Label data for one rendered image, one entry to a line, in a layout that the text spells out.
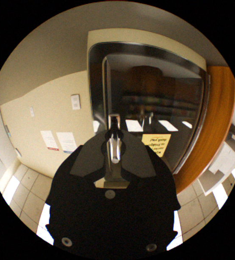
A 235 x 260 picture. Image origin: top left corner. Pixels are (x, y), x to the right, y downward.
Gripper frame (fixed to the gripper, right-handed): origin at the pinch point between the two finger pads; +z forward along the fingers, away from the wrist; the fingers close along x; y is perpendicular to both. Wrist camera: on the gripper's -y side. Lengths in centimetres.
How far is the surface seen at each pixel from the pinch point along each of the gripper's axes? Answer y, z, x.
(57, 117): 12, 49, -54
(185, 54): -17.5, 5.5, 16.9
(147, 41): -17.3, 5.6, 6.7
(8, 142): 55, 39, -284
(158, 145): 6.5, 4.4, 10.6
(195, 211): 149, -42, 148
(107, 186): 26.6, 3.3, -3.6
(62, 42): -20.6, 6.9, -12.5
